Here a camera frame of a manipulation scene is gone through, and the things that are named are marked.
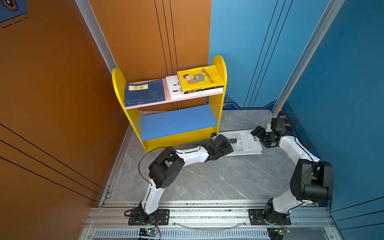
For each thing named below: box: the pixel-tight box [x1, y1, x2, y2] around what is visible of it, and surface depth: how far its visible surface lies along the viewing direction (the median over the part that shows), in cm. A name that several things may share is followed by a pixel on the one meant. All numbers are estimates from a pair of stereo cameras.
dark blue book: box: [124, 79, 166, 107], surface depth 72 cm
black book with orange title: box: [182, 85, 225, 93], surface depth 72 cm
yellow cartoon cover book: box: [177, 65, 224, 92], surface depth 74 cm
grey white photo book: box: [219, 129, 263, 157], surface depth 93 cm
